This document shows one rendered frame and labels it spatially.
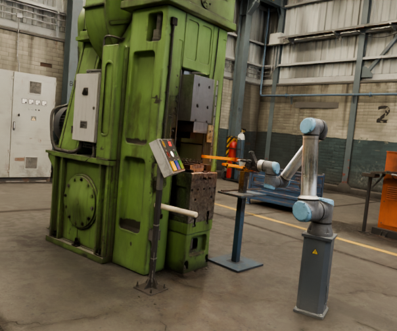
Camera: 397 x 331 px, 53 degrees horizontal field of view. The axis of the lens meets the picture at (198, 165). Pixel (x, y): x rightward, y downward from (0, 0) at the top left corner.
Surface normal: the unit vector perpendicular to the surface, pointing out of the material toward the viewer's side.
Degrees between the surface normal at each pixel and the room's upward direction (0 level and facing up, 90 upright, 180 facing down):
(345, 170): 90
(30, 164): 90
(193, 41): 90
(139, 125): 89
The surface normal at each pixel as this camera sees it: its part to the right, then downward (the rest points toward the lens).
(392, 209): -0.75, -0.01
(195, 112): 0.78, 0.12
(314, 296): -0.48, 0.03
